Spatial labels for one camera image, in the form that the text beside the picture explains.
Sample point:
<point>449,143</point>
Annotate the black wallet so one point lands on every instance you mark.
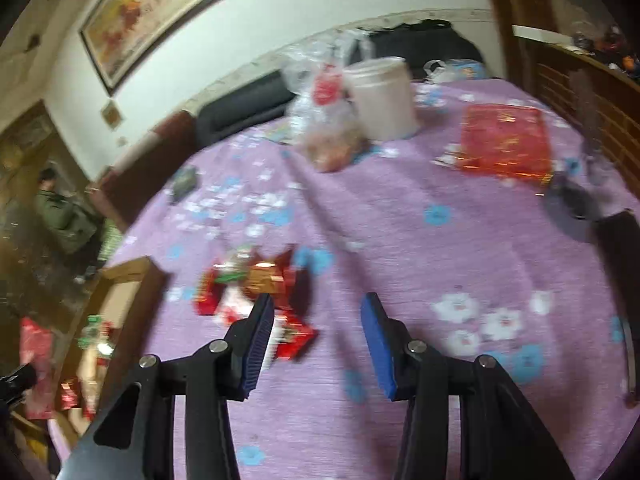
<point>182,183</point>

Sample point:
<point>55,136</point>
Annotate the shallow cardboard box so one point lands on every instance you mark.
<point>130,305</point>

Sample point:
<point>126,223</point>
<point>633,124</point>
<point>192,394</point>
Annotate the wooden cabinet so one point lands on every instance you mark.
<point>575,60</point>

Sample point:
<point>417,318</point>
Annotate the white plastic bucket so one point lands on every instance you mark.
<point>382,97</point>

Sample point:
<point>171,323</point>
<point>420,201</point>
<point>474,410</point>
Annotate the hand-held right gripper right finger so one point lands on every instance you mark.
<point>380,355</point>

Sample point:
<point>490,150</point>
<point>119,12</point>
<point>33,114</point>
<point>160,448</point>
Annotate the red packet with gold label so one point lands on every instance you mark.
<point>295,335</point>

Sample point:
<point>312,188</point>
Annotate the long red snack packet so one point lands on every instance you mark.
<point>35,365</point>

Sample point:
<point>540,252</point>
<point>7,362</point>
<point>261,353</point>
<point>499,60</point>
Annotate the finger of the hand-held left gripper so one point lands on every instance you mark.
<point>17,382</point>

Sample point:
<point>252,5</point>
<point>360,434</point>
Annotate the dark red gold snack packet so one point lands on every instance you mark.
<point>267,280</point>

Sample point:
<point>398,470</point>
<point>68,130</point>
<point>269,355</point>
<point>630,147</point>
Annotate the small wall plaque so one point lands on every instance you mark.
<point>111,114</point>

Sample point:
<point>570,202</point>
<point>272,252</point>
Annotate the clear green snack packet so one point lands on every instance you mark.
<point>239,256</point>

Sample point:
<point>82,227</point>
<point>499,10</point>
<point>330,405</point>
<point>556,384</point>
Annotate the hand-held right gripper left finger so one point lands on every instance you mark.
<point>255,350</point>

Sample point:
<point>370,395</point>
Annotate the framed wall painting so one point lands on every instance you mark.
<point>150,10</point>

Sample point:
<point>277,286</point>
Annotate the black smartphone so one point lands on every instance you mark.
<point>620,280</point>

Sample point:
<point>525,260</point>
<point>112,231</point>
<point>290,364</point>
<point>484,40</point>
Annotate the patterned flat booklet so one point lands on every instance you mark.
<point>281,134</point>

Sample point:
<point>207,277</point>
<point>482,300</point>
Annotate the small red printed snack packet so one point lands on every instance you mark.
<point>207,292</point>

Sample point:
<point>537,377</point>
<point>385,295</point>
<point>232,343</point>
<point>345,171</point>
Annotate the black leather sofa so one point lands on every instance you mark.
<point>240,110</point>

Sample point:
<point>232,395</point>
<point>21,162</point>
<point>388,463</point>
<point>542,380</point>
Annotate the clear plastic bag of food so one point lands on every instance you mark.
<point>325,110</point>

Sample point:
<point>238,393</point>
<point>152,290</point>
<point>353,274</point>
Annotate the red gold foil bag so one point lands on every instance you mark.
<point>505,142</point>

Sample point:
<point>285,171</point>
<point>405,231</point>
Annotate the black bag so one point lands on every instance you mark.
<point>425,27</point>

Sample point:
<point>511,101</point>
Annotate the white plastic bag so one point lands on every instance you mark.
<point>455,70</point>

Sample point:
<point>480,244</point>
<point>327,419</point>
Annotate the metal phone stand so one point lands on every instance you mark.
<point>580,200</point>

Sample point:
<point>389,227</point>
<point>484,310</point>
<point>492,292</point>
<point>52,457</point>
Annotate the red-brown upholstered chair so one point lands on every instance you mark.
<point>145,160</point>

